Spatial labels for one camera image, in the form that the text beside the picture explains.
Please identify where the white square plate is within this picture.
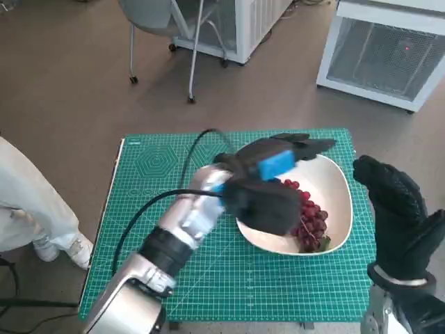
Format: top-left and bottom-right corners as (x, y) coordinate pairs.
(235, 152), (354, 257)

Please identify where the black knitted gloved right hand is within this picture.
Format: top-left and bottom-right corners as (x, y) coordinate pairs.
(353, 154), (445, 281)

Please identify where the white cabinet with mesh front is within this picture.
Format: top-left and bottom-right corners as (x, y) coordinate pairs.
(315, 0), (445, 114)

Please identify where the black stand leg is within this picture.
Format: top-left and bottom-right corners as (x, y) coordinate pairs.
(0, 297), (79, 310)

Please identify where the white cabinet with slatted side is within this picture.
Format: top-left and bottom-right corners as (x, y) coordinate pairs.
(168, 0), (296, 65)

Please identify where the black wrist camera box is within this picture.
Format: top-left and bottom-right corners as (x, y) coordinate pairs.
(222, 179), (302, 238)

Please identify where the thin black cable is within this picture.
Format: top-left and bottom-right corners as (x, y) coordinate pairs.
(0, 255), (76, 334)

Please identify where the purple toy grape bunch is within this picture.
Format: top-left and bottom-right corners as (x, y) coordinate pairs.
(277, 178), (332, 254)

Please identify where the bare black left hand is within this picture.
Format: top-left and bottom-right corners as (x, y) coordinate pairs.
(213, 132), (337, 182)

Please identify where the grey chair with white legs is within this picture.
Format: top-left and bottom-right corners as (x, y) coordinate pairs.
(116, 0), (230, 104)

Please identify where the person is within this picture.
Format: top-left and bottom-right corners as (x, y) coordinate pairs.
(0, 134), (95, 271)

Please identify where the green cutting mat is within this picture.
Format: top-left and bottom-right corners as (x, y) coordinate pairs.
(76, 127), (378, 321)

